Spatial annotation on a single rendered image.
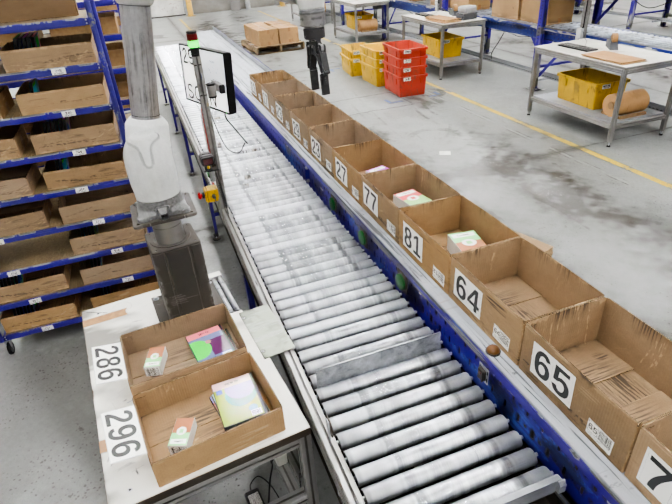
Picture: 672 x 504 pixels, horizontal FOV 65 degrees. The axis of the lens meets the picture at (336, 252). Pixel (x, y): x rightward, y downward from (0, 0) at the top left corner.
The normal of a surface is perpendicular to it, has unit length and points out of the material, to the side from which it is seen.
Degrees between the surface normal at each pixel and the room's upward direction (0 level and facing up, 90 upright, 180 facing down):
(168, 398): 89
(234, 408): 0
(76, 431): 0
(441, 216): 89
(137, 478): 0
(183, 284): 90
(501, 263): 90
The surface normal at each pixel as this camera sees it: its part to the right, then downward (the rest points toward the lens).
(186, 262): 0.45, 0.44
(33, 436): -0.06, -0.85
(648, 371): -0.93, 0.21
